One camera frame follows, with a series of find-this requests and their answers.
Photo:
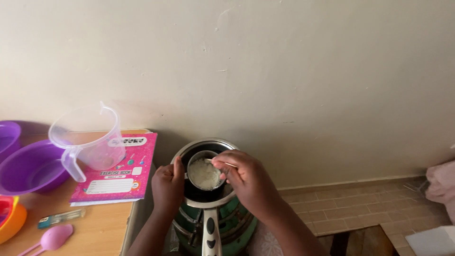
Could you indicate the person's left hand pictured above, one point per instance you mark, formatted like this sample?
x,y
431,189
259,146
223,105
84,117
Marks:
x,y
167,188

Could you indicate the person's right hand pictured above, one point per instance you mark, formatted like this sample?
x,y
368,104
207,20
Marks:
x,y
248,181

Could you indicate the person's right fingers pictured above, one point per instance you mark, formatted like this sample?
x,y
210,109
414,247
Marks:
x,y
224,167

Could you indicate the metal spoon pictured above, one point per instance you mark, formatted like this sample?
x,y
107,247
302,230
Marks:
x,y
207,160

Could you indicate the small steel cup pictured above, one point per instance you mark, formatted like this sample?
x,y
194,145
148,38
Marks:
x,y
199,156

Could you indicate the white rice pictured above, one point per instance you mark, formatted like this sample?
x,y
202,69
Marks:
x,y
204,175

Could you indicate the person's white patterned garment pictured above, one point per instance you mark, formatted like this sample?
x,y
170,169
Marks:
x,y
265,243

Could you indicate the pink exercise book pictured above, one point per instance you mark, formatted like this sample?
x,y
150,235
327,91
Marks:
x,y
117,185

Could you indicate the white paper sheet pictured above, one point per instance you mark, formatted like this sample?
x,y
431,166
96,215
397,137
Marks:
x,y
103,203

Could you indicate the clear plastic measuring jug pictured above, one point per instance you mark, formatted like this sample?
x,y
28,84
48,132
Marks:
x,y
96,142

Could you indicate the teal clear lighter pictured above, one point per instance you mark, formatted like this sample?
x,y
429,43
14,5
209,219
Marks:
x,y
60,218

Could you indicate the pink plastic spoon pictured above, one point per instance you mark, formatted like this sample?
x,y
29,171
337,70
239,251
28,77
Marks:
x,y
55,237

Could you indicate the large purple plastic bowl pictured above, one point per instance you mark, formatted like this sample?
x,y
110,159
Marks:
x,y
28,167

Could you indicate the orange plastic bowl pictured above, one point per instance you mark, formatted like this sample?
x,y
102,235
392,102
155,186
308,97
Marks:
x,y
16,224

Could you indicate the small purple plastic bowl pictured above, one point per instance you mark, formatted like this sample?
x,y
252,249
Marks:
x,y
7,137

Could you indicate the pink cloth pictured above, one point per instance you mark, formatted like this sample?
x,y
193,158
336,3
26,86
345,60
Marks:
x,y
442,185

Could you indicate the red plastic bowl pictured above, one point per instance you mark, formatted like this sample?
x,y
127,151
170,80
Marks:
x,y
5,209

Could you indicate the white flat board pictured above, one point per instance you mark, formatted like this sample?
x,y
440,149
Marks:
x,y
433,243

